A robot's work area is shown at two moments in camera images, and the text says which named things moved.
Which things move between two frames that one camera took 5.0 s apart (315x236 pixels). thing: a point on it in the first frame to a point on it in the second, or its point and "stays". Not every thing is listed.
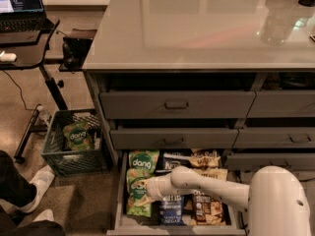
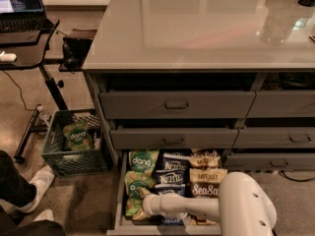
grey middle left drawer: x=173 y=139 stays
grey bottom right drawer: x=251 y=161 stays
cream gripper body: x=154 y=187 to x=152 y=205
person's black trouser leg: x=16 y=191 stays
